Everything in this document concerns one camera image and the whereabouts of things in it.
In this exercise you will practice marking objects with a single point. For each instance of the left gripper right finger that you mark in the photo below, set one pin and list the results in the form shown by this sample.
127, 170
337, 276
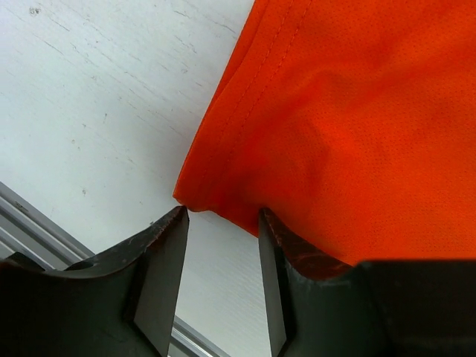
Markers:
317, 305

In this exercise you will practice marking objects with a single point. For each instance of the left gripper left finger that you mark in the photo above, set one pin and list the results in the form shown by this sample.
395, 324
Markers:
120, 302

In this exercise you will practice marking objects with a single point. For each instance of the orange t-shirt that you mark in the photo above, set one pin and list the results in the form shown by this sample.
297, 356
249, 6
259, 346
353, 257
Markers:
353, 121

